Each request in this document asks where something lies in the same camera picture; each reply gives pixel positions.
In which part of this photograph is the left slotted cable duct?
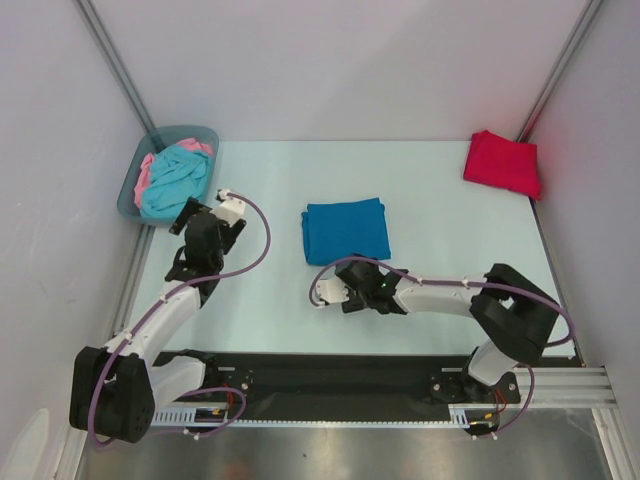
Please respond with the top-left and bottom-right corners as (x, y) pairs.
(151, 404), (229, 428)

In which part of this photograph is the light blue t shirt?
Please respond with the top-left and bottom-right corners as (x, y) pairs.
(141, 143), (214, 221)

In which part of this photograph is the aluminium corner post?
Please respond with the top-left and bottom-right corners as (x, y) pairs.
(72, 0), (155, 132)
(515, 0), (608, 143)

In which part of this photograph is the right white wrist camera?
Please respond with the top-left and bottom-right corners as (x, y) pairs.
(312, 277), (349, 308)

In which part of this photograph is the teal plastic basket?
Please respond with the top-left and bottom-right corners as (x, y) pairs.
(117, 125), (219, 227)

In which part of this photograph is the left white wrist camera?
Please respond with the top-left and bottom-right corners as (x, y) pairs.
(212, 189), (246, 226)

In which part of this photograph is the left aluminium corner post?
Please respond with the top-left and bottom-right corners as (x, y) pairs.
(72, 0), (155, 132)

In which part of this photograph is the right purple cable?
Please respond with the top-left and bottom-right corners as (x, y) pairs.
(308, 257), (576, 440)

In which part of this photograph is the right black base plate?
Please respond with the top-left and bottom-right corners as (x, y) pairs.
(427, 369), (521, 405)

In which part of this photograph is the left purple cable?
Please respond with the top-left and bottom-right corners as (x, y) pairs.
(87, 188), (274, 447)

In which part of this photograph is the purple cable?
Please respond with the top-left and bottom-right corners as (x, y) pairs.
(308, 257), (576, 440)
(87, 188), (274, 447)

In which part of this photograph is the dark blue t shirt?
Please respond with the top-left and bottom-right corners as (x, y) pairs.
(301, 197), (392, 266)

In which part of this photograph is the black front mat strip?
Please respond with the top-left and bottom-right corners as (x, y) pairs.
(99, 349), (584, 424)

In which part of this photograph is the pink t shirt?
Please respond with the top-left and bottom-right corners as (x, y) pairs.
(133, 137), (214, 207)

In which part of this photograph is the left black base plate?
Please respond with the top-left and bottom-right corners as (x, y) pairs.
(176, 367), (254, 402)

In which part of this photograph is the right slotted cable duct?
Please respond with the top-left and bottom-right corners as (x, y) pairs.
(449, 404), (500, 428)

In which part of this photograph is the folded red t shirt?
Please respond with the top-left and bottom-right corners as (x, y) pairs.
(463, 130), (542, 201)

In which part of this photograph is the aluminium front rail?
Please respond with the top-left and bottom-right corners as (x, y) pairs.
(149, 364), (619, 409)

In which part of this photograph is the right aluminium corner post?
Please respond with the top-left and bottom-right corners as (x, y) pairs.
(515, 0), (608, 143)

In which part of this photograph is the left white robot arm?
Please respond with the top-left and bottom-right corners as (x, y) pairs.
(69, 190), (246, 443)

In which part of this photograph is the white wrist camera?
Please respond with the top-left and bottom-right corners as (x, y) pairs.
(212, 189), (246, 226)
(312, 277), (349, 308)

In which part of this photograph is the slotted cable duct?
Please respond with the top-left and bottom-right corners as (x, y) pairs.
(151, 404), (229, 428)
(449, 404), (500, 428)

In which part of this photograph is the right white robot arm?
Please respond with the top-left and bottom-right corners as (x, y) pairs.
(332, 257), (559, 402)

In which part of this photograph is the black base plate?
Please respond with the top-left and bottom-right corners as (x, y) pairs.
(176, 367), (254, 402)
(427, 369), (521, 405)

